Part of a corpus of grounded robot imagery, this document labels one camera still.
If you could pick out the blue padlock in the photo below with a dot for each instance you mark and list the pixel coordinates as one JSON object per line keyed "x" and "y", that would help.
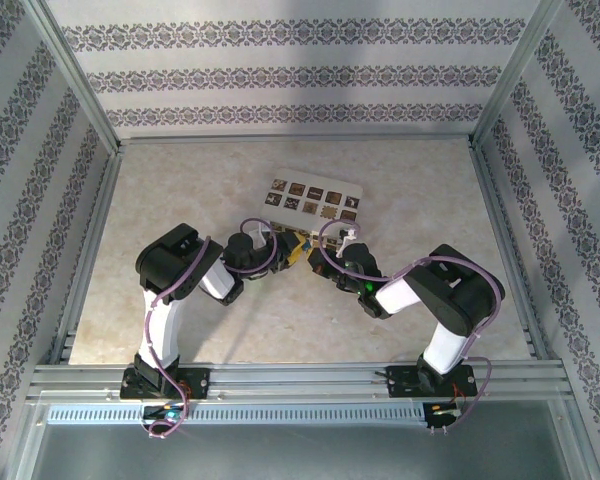
{"x": 306, "y": 246}

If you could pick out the white box with picture tiles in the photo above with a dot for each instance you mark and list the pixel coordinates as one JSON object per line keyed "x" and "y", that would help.
{"x": 312, "y": 200}

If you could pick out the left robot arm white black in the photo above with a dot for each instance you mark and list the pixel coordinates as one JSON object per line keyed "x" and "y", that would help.
{"x": 162, "y": 325}

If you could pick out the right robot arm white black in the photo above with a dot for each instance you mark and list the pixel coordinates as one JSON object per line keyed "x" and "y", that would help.
{"x": 450, "y": 345}

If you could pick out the small circuit board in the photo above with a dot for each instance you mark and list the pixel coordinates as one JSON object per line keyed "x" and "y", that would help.
{"x": 167, "y": 414}
{"x": 442, "y": 410}

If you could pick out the grey metal sheet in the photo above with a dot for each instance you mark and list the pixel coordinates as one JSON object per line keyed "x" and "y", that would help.
{"x": 300, "y": 455}

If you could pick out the aluminium frame rail long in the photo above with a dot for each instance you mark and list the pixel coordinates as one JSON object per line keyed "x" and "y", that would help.
{"x": 295, "y": 140}

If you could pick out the aluminium mounting rail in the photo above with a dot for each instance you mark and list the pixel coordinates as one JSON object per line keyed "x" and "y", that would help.
{"x": 300, "y": 380}

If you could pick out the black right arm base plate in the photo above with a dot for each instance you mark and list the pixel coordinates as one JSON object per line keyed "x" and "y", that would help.
{"x": 402, "y": 382}

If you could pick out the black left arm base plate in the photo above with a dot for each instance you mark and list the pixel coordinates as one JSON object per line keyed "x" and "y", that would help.
{"x": 200, "y": 382}

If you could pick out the aluminium frame side rail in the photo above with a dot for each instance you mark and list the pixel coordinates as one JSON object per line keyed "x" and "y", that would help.
{"x": 500, "y": 225}
{"x": 88, "y": 250}

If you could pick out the aluminium frame post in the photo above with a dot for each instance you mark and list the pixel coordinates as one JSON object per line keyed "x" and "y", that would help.
{"x": 515, "y": 75}
{"x": 86, "y": 85}

